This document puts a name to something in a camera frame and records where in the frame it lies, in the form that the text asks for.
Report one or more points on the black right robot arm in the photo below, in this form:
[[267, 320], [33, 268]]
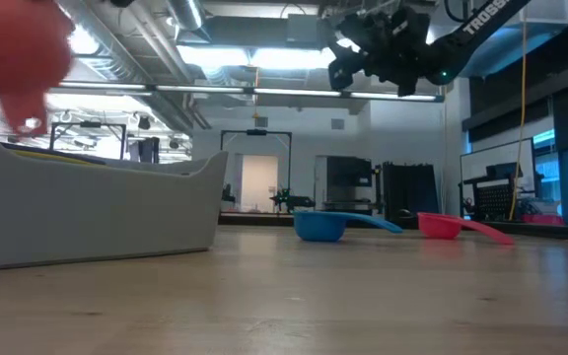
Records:
[[481, 24]]

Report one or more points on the whiteboard with black frame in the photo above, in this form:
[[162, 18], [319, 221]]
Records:
[[491, 158]]

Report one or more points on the large silver ceiling duct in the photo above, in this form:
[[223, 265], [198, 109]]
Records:
[[116, 39]]

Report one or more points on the long ceiling light bar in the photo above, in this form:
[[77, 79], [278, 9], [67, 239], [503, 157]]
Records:
[[200, 89]]

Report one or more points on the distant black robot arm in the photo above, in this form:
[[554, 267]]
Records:
[[289, 199]]

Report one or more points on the white door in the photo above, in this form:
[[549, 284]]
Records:
[[259, 182]]

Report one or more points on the orange plastic measuring cup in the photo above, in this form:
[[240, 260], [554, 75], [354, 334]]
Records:
[[13, 44]]

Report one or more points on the black monitor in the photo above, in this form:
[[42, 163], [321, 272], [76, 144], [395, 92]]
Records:
[[503, 170]]

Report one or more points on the grey plastic basket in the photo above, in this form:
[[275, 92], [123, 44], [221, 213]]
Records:
[[92, 217]]

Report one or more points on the blue plastic measuring cup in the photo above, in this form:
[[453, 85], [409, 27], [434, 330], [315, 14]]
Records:
[[318, 227]]

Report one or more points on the dark wall board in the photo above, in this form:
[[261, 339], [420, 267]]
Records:
[[348, 171]]

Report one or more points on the black pegboard cart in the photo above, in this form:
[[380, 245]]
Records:
[[493, 199]]

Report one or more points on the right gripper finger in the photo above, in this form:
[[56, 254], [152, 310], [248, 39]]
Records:
[[407, 84], [345, 69]]

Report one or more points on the grey ceiling unit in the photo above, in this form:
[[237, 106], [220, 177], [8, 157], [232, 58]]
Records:
[[301, 28]]

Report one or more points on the black cabinet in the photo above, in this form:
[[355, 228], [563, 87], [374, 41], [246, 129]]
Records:
[[409, 192]]

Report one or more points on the black gantry frame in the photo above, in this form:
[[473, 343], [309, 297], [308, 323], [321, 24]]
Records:
[[89, 124], [256, 132]]

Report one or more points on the red plastic measuring cup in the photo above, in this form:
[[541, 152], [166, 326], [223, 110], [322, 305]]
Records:
[[437, 227]]

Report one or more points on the small silver ceiling duct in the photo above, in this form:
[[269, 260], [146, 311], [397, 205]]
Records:
[[185, 12]]

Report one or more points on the red and black toolbox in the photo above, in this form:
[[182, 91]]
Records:
[[543, 219]]

